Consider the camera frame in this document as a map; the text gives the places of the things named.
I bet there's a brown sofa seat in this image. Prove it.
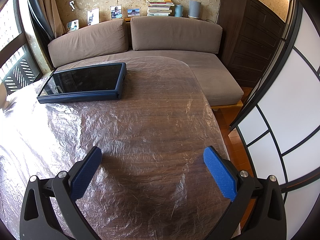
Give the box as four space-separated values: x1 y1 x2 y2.
54 49 244 107

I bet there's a short brown back cushion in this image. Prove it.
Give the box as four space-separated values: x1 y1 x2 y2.
130 16 223 55

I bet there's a rounded photo frame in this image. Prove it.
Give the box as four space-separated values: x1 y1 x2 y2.
66 20 80 32

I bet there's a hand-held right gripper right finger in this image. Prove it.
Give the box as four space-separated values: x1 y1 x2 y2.
203 146 285 240

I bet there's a grey cylinder speaker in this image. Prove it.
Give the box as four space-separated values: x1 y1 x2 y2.
188 0 202 19

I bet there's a beige curtain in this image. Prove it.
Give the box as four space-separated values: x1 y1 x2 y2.
40 0 63 39

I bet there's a dark blue tablet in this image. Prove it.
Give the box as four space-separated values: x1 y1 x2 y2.
37 62 127 104

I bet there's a portrait photo with sunglasses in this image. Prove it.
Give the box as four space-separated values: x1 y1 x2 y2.
110 5 123 20

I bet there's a dark curtain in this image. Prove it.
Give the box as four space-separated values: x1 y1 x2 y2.
26 0 54 45

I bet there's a dark wooden cabinet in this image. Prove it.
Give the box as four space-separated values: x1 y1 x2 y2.
217 0 287 87

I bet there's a stack of books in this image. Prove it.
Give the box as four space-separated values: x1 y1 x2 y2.
146 0 175 17

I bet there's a long brown back cushion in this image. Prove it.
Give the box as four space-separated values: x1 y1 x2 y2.
47 19 130 68

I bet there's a dark framed window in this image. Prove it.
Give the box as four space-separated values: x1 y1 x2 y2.
0 0 43 95

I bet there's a white panel sliding screen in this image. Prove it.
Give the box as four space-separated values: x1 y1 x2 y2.
229 0 320 193

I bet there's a standing figure photo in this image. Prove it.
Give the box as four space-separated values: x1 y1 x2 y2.
87 9 100 26

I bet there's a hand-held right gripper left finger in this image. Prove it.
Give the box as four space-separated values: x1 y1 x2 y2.
19 146 108 240

